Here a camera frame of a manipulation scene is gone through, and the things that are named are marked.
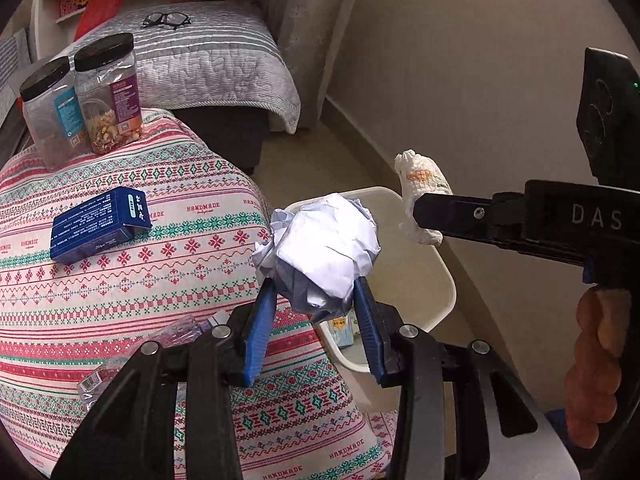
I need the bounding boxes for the white wrapper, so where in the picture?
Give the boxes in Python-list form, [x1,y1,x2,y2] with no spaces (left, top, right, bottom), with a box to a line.
[394,149,453,246]

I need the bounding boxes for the patterned red green tablecloth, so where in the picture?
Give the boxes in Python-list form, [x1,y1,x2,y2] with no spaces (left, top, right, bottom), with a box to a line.
[0,107,396,480]

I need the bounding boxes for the grey curtain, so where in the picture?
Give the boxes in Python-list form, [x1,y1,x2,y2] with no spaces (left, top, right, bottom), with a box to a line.
[260,0,376,133]

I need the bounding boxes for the white paper ball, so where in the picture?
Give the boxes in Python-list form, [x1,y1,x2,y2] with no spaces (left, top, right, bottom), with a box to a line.
[252,194,382,323]

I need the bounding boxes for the light blue milk carton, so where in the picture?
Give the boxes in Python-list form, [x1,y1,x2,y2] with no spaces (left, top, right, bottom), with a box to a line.
[327,310,368,351]

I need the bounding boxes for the black eyeglasses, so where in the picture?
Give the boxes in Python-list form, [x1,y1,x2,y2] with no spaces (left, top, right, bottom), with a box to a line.
[141,11,192,30]

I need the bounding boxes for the white plastic bin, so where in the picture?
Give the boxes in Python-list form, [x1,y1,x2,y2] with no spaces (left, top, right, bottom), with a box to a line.
[285,186,457,413]

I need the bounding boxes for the crushed clear plastic bottle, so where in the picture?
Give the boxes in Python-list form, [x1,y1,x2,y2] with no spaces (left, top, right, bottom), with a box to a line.
[77,314,226,406]

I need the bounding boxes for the person's right hand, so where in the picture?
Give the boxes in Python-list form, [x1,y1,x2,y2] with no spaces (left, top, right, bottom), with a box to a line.
[565,287,633,448]

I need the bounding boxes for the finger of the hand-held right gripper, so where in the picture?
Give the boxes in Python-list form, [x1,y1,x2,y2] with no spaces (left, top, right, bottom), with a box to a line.
[412,192,526,241]

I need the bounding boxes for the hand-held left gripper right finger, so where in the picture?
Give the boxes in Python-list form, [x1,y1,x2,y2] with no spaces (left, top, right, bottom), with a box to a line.
[350,276,551,480]

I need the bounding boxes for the dark blue cardboard box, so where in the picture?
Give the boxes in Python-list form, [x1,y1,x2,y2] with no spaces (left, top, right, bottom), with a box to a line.
[50,186,151,264]

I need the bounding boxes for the clear jar purple label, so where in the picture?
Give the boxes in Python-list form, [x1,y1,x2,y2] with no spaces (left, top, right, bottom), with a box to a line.
[74,33,144,156]

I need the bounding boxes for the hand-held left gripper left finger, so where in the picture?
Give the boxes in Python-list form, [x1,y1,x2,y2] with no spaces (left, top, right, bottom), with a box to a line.
[52,280,278,480]

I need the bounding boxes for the clear jar blue label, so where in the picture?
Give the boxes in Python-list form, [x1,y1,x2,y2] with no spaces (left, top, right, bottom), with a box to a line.
[19,56,83,171]

